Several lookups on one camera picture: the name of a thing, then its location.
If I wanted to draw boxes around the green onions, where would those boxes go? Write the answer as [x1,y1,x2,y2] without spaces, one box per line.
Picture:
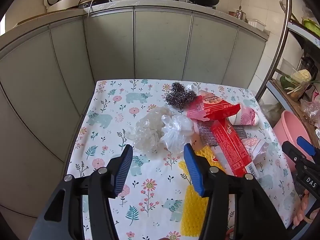
[285,76,320,94]

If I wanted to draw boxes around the black blender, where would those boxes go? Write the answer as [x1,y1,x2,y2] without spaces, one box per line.
[300,55,318,77]

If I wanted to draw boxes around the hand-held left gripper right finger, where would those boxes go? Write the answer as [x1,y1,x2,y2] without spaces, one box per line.
[184,144,290,240]

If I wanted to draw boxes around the small metal pot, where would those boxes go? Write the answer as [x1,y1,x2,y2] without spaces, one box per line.
[229,9,247,21]

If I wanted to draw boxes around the floral printed tablecloth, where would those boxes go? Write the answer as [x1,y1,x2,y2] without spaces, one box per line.
[64,79,300,240]

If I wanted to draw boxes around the silver scouring pad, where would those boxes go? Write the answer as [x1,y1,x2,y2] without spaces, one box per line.
[196,119,248,147]

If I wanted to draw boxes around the dark induction cooker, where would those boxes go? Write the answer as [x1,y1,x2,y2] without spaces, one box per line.
[78,0,110,8]

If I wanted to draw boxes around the person's right hand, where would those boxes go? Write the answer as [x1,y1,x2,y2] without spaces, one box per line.
[292,189,320,227]

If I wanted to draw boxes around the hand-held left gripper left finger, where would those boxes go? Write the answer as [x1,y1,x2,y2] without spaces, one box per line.
[27,144,134,240]

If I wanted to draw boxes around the clear vegetable container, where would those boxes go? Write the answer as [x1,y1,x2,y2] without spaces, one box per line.
[279,59,310,100]

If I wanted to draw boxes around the pink printed paper cup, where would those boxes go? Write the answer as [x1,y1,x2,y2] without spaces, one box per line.
[228,105,259,127]

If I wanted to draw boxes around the white power cable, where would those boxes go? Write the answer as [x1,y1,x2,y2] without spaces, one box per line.
[86,0,97,18]

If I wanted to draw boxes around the metal storage rack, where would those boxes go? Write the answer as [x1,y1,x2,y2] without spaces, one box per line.
[255,0,320,160]

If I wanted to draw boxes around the metal wire strainer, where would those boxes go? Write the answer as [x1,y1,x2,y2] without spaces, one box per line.
[279,0,292,13]

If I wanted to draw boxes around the clear plastic bag with label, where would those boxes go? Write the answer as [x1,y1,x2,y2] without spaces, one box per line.
[300,99,320,125]

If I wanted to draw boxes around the white plastic bag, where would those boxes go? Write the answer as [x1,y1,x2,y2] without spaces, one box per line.
[160,114,195,153]

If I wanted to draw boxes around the yellow foam net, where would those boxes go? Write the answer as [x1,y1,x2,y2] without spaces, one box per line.
[178,145,227,236]

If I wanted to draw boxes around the steel wool scrubber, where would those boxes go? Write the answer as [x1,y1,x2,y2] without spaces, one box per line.
[164,82,198,110]

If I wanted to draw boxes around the green pepper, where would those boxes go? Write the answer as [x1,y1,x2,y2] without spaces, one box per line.
[279,75,292,89]

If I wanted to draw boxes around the white plastic tray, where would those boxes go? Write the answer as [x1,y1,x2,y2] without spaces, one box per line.
[247,19,267,30]

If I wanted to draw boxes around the pink plastic basin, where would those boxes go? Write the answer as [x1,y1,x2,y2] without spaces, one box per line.
[272,110,316,164]

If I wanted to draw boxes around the red snack wrapper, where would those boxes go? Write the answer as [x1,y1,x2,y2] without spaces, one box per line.
[186,90,242,122]

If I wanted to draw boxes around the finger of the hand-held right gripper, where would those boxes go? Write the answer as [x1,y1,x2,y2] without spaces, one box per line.
[296,135,320,159]
[282,141,320,198]

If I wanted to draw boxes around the long red wrapper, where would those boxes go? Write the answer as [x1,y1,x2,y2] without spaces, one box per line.
[209,119,260,178]

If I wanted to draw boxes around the grey kitchen cabinet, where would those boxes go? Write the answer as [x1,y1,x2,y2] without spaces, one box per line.
[0,0,270,220]

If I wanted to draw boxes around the green plastic basket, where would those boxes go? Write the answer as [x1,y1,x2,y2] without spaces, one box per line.
[302,17,320,37]

